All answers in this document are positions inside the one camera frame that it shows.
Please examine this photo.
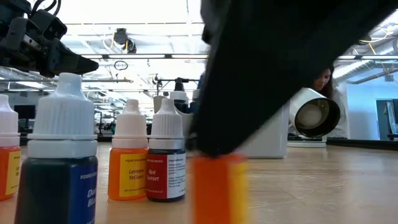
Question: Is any black ceiling cable reel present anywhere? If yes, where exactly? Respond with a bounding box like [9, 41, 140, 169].
[112, 27, 137, 54]

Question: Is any long ceiling light bar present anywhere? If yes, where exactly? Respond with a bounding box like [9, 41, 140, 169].
[79, 53, 398, 62]

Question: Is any large black food coloring bottle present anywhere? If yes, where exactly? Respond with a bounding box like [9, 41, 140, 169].
[169, 77, 190, 114]

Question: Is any black monitor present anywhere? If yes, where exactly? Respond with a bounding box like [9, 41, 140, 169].
[20, 105, 37, 121]

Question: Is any red bottle at left edge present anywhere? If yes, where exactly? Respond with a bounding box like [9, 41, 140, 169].
[0, 93, 22, 202]

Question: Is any black aluminium rig frame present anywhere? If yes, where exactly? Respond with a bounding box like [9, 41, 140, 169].
[19, 133, 398, 152]

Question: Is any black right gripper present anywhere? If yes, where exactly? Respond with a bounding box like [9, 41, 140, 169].
[186, 0, 398, 156]

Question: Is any silver ventilation duct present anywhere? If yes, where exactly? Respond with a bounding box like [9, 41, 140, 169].
[332, 60, 398, 89]

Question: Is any white plastic bin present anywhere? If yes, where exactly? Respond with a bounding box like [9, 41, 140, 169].
[153, 95, 290, 159]

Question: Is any person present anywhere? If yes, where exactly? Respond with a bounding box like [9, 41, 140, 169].
[310, 63, 351, 139]

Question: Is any large blue food coloring bottle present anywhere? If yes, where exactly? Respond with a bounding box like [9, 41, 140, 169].
[188, 73, 205, 114]

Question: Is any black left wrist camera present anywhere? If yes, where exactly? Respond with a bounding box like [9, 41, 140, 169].
[29, 9, 68, 40]

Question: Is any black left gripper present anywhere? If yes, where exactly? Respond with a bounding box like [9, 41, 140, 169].
[0, 0, 100, 78]

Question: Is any red sunset food coloring bottle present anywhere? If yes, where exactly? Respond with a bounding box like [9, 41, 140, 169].
[145, 98, 187, 203]

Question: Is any white round machine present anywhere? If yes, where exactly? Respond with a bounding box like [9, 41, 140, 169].
[287, 86, 341, 148]

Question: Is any lemon yellow food coloring bottle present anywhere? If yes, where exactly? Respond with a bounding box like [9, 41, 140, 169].
[108, 98, 149, 202]
[188, 153, 250, 224]

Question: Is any deep blue food coloring bottle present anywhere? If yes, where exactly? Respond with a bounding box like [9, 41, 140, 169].
[14, 72, 99, 224]

